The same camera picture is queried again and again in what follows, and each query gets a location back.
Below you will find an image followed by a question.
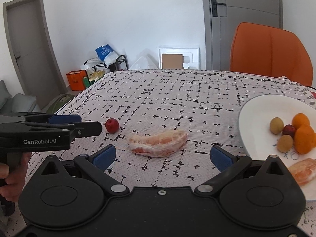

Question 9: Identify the red plum back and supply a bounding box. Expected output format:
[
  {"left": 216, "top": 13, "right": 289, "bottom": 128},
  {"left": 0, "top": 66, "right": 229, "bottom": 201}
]
[{"left": 105, "top": 118, "right": 119, "bottom": 134}]

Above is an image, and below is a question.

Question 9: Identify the brown kiwi back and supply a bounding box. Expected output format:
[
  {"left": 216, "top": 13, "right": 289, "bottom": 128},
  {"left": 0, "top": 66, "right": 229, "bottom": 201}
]
[{"left": 276, "top": 135, "right": 293, "bottom": 153}]

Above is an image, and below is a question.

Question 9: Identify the brown kiwi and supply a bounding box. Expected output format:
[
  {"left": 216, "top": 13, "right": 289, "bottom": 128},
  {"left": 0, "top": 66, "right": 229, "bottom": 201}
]
[
  {"left": 269, "top": 117, "right": 284, "bottom": 135},
  {"left": 276, "top": 135, "right": 293, "bottom": 153}
]

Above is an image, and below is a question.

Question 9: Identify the brown kiwi front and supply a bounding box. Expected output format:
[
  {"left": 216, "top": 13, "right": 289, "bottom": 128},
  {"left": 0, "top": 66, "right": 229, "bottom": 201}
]
[{"left": 269, "top": 117, "right": 284, "bottom": 135}]

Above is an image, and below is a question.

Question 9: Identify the dark red plum front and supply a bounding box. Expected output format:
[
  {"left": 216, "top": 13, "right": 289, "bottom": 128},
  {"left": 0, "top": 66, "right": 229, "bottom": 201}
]
[{"left": 282, "top": 124, "right": 296, "bottom": 139}]

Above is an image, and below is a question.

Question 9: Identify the pomelo segment back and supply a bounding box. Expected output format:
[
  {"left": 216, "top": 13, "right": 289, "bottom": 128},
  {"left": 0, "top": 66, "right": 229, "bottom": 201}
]
[{"left": 129, "top": 130, "right": 188, "bottom": 157}]

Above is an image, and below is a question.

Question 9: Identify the pomelo segment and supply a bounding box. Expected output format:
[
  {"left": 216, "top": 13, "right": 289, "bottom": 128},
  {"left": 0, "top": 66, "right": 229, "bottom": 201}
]
[
  {"left": 288, "top": 158, "right": 316, "bottom": 186},
  {"left": 129, "top": 130, "right": 188, "bottom": 157}
]

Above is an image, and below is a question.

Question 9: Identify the pomelo segment front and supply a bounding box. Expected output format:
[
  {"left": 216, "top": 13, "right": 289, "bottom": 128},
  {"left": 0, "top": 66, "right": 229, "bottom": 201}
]
[{"left": 288, "top": 158, "right": 316, "bottom": 186}]

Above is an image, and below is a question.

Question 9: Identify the large orange front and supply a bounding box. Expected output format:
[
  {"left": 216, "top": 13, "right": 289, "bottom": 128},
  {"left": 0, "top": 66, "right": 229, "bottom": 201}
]
[{"left": 293, "top": 125, "right": 315, "bottom": 155}]

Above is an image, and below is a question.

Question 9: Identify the large orange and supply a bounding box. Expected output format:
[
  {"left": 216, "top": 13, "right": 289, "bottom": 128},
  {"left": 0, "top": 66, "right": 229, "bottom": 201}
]
[
  {"left": 292, "top": 113, "right": 310, "bottom": 129},
  {"left": 293, "top": 125, "right": 315, "bottom": 155}
]

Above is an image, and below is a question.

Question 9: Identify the large orange back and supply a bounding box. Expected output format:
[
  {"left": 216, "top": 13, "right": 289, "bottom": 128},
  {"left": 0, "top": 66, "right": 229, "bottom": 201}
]
[{"left": 292, "top": 113, "right": 310, "bottom": 129}]

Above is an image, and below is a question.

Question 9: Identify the person's left hand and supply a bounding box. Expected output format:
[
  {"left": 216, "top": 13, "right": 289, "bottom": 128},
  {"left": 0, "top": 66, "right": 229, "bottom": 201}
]
[{"left": 1, "top": 152, "right": 32, "bottom": 202}]

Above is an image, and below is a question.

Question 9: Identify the green backpack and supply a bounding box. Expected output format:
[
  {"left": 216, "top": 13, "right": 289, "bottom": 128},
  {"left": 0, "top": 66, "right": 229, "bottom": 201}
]
[{"left": 46, "top": 94, "right": 74, "bottom": 114}]

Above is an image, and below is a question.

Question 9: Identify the grey sofa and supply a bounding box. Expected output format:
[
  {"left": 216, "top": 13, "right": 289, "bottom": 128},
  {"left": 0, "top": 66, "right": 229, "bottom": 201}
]
[{"left": 0, "top": 80, "right": 41, "bottom": 115}]

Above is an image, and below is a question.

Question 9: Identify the white ceramic plate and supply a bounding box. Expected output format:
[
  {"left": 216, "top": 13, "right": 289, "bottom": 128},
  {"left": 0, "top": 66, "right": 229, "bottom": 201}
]
[{"left": 238, "top": 94, "right": 316, "bottom": 202}]

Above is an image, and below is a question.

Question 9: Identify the orange paper bag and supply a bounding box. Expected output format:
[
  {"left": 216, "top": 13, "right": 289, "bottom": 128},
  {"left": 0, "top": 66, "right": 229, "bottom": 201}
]
[{"left": 66, "top": 70, "right": 87, "bottom": 91}]

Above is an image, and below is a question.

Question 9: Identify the black metal rack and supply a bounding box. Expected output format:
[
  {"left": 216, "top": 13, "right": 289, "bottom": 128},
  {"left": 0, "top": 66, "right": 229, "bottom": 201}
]
[{"left": 81, "top": 55, "right": 129, "bottom": 73}]

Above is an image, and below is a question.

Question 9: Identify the blue white plastic bag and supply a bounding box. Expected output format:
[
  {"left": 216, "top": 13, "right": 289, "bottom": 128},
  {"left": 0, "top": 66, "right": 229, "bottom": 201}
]
[{"left": 95, "top": 44, "right": 119, "bottom": 66}]

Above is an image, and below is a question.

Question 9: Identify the white black patterned tablecloth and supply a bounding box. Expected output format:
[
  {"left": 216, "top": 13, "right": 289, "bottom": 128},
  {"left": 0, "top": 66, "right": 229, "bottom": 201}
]
[{"left": 0, "top": 68, "right": 316, "bottom": 237}]

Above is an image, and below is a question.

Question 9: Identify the grey left door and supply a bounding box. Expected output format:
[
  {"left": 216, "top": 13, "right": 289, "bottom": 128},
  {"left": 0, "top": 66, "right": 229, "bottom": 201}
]
[{"left": 3, "top": 0, "right": 67, "bottom": 109}]

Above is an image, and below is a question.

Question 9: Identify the white framed board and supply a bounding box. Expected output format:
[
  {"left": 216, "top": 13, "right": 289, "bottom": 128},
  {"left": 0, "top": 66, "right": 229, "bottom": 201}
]
[{"left": 159, "top": 48, "right": 200, "bottom": 70}]

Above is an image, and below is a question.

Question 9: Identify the orange chair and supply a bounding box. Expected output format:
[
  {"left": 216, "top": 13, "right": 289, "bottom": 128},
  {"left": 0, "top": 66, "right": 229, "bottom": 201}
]
[{"left": 230, "top": 23, "right": 313, "bottom": 86}]

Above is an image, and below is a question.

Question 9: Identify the grey door with handle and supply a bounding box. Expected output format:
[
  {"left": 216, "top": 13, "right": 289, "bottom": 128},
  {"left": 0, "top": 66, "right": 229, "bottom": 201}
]
[{"left": 202, "top": 0, "right": 283, "bottom": 71}]

